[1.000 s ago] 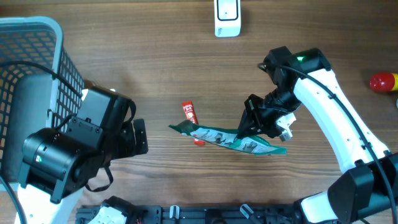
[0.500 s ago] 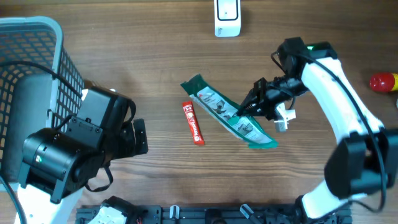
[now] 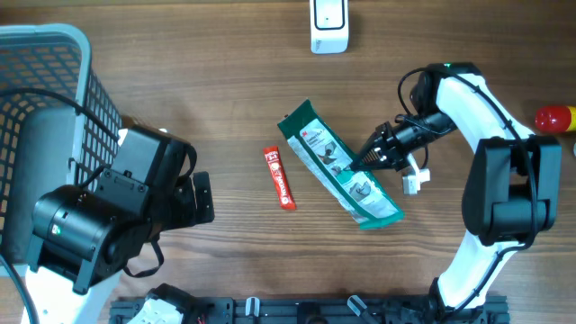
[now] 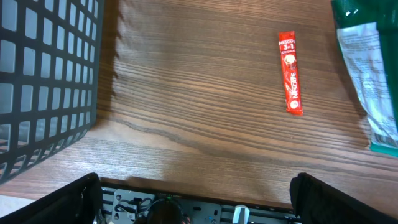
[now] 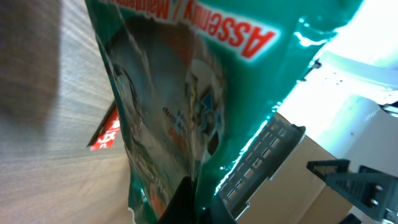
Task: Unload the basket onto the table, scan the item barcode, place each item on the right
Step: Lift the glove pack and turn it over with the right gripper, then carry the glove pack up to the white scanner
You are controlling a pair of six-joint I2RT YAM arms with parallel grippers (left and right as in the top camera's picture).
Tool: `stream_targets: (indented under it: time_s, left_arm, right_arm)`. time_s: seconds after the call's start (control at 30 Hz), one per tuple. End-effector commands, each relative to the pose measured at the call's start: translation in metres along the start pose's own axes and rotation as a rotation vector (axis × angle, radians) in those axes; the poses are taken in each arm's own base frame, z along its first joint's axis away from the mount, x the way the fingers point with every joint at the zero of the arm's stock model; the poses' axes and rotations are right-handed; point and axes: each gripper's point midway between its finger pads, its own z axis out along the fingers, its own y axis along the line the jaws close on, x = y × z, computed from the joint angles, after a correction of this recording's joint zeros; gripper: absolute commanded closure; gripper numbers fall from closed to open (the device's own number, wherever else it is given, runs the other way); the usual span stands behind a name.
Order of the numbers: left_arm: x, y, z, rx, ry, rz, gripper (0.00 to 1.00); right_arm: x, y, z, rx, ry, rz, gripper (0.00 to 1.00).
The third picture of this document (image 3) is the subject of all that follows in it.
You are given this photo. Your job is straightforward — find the red tube package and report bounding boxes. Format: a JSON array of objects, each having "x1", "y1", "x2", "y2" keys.
[{"x1": 263, "y1": 146, "x2": 296, "y2": 210}]

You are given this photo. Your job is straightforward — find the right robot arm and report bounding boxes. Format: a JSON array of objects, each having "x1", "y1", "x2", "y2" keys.
[{"x1": 349, "y1": 62, "x2": 562, "y2": 322}]

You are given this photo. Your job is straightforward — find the red sauce bottle green cap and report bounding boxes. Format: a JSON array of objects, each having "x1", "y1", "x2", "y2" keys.
[{"x1": 535, "y1": 105, "x2": 575, "y2": 133}]

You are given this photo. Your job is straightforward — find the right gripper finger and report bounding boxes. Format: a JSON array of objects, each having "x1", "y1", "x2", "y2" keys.
[
  {"x1": 349, "y1": 150, "x2": 392, "y2": 172},
  {"x1": 357, "y1": 121, "x2": 391, "y2": 162}
]

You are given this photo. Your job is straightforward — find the right camera cable black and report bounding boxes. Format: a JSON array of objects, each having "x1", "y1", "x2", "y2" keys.
[{"x1": 401, "y1": 64, "x2": 538, "y2": 319}]

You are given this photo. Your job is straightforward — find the white barcode scanner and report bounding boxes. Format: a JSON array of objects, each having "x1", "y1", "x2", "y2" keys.
[{"x1": 310, "y1": 0, "x2": 349, "y2": 55}]

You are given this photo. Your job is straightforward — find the green glove package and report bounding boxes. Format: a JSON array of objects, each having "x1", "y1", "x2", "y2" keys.
[{"x1": 278, "y1": 100, "x2": 404, "y2": 230}]

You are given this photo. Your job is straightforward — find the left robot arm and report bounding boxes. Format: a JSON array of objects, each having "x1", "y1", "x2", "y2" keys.
[{"x1": 20, "y1": 126, "x2": 214, "y2": 323}]

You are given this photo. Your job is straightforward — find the grey black plastic basket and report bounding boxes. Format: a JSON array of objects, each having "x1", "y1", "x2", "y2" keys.
[{"x1": 1, "y1": 23, "x2": 122, "y2": 275}]

